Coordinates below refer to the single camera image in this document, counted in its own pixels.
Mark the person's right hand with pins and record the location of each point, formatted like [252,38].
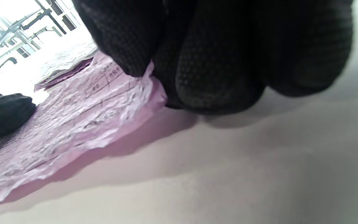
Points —
[213,46]

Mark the white paper invoice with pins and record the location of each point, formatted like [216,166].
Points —
[67,62]

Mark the person's left hand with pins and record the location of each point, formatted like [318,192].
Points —
[2,115]

